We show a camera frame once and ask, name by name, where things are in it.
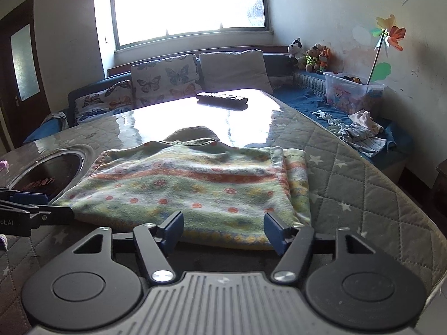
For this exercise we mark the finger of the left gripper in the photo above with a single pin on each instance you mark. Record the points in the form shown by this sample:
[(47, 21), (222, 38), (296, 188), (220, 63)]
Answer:
[(23, 197), (44, 214)]

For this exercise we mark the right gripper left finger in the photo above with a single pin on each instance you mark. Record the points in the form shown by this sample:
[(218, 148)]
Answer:
[(153, 244)]

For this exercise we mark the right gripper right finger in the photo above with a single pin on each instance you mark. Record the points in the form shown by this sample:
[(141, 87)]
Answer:
[(293, 245)]

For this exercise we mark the colourful patterned child's shirt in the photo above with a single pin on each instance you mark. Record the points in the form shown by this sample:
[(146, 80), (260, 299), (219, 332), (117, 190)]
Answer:
[(222, 191)]

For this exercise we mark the pile of small clothes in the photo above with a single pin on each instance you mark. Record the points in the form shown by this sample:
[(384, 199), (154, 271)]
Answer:
[(354, 134)]

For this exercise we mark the small pink toy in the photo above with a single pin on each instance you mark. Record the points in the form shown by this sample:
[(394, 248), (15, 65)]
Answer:
[(4, 167)]

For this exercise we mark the dark wooden door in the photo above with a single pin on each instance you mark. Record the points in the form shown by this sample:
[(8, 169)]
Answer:
[(24, 104)]

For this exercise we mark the lying butterfly print cushion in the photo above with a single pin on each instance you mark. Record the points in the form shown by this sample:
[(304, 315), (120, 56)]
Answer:
[(111, 101)]

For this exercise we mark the blue sofa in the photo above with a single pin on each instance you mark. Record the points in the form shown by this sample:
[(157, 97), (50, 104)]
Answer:
[(305, 92)]

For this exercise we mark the black remote control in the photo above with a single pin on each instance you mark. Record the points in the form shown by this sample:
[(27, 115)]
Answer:
[(222, 99)]

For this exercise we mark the upright butterfly print cushion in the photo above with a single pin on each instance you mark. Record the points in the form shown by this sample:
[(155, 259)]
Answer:
[(164, 80)]

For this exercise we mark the clear plastic storage box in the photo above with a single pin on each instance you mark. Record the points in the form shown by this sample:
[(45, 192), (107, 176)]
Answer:
[(351, 97)]

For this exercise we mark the plain beige cushion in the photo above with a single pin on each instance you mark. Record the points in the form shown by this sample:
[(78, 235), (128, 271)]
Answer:
[(230, 70)]

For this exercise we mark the brown plush bear green vest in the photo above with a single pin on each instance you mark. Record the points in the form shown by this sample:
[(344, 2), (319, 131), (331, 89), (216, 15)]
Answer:
[(312, 58)]

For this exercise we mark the orange plush toy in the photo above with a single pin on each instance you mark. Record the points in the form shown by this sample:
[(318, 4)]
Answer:
[(323, 60)]

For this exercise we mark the black white plush cow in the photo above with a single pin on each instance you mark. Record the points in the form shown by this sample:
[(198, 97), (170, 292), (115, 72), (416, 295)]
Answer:
[(297, 57)]

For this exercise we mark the colourful paper pinwheel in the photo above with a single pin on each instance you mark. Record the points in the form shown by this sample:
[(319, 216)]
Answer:
[(389, 35)]

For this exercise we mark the window with green frame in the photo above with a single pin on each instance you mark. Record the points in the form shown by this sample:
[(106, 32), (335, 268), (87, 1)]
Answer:
[(138, 21)]

